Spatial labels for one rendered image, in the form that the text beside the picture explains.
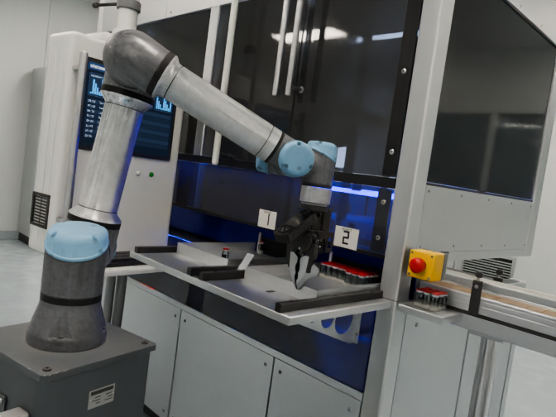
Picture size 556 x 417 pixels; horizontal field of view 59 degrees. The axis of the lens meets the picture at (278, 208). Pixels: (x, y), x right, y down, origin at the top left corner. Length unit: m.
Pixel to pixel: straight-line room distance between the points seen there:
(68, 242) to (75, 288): 0.09
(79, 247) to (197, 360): 1.12
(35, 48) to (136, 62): 5.62
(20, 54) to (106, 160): 5.46
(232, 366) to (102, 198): 0.94
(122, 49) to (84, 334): 0.56
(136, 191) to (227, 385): 0.79
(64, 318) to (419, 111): 0.98
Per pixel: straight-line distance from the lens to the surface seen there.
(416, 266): 1.30
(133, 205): 1.95
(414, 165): 1.36
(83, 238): 1.02
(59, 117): 1.81
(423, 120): 1.37
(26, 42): 6.61
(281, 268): 1.47
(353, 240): 1.45
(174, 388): 2.20
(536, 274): 6.06
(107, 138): 1.15
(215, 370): 1.96
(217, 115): 1.02
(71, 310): 1.04
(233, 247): 1.78
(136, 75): 1.03
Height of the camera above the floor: 1.18
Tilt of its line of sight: 4 degrees down
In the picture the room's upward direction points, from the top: 8 degrees clockwise
